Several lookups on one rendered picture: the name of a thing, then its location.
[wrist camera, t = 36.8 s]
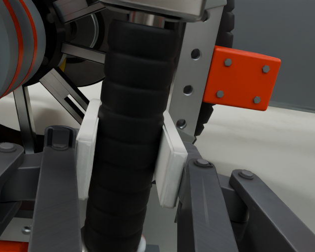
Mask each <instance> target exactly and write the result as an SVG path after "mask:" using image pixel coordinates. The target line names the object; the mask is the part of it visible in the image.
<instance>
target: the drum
mask: <svg viewBox="0 0 315 252"><path fill-rule="evenodd" d="M45 50H46V32H45V27H44V23H43V20H42V18H41V15H40V13H39V11H38V9H37V7H36V6H35V4H34V3H33V1H32V0H0V99H1V98H3V97H5V96H6V95H8V94H10V93H11V92H13V91H14V90H16V89H17V88H18V87H20V86H21V85H23V84H24V83H26V82H27V81H28V80H29V79H31V78H32V77H33V76H34V74H35V73H36V72H37V70H38V69H39V67H40V66H41V63H42V61H43V58H44V55H45Z"/></svg>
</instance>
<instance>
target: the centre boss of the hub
mask: <svg viewBox="0 0 315 252"><path fill-rule="evenodd" d="M69 24H70V31H71V40H70V41H72V40H74V39H75V38H76V37H77V36H78V34H79V25H78V23H77V21H76V20H75V21H73V22H70V23H69Z"/></svg>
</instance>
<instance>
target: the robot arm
mask: <svg viewBox="0 0 315 252"><path fill-rule="evenodd" d="M101 105H102V102H101V100H100V99H96V98H93V99H92V100H90V102H89V105H88V107H87V110H86V113H85V116H84V118H83V121H82V124H81V127H80V129H79V128H72V127H70V126H66V125H51V126H48V127H46V128H45V130H44V145H43V152H39V153H28V154H24V150H25V149H24V148H23V146H21V145H19V144H15V143H10V142H5V143H4V142H1V143H0V236H1V235H2V233H3V232H4V230H5V229H6V227H7V226H8V225H9V223H10V222H11V220H12V219H13V217H14V216H15V214H16V213H17V211H18V210H19V208H20V207H21V204H22V201H24V200H34V199H35V205H34V211H33V218H32V224H31V231H30V237H29V244H28V250H27V252H82V238H81V224H80V210H79V200H85V199H87V197H88V192H89V186H90V181H91V175H92V169H93V163H94V156H95V147H96V139H97V133H98V129H99V128H98V123H99V118H98V112H99V107H100V106H101ZM163 116H164V122H163V127H162V132H161V135H160V137H159V138H158V139H159V147H158V152H157V157H156V160H155V161H154V176H155V182H156V187H157V192H158V198H159V203H160V206H162V208H168V209H173V208H174V207H176V204H177V200H178V197H179V203H178V207H177V211H176V215H175V220H174V223H177V252H315V234H314V233H313V232H312V231H311V230H310V229H309V228H308V227H307V226H306V225H305V224H304V223H303V222H302V221H301V220H300V219H299V218H298V217H297V216H296V215H295V213H294V212H293V211H292V210H291V209H290V208H289V207H288V206H287V205H286V204H285V203H284V202H283V201H282V200H281V199H280V198H279V197H278V196H277V195H276V194H275V193H274V192H273V191H272V190H271V189H270V188H269V187H268V186H267V185H266V184H265V183H264V182H263V181H262V180H261V179H260V178H259V177H258V176H257V175H256V174H254V173H252V172H251V171H249V170H246V169H235V170H233V171H232V173H231V176H226V175H222V174H219V173H217V170H216V167H215V166H214V164H212V163H211V162H209V161H207V160H205V159H203V158H202V156H201V155H200V153H199V151H198V149H197V147H196V146H195V145H193V144H192V143H191V142H185V141H182V140H181V138H180V136H179V134H178V131H177V129H176V127H175V125H174V123H173V121H172V119H171V116H170V114H169V112H168V111H167V109H166V110H165V111H164V112H163Z"/></svg>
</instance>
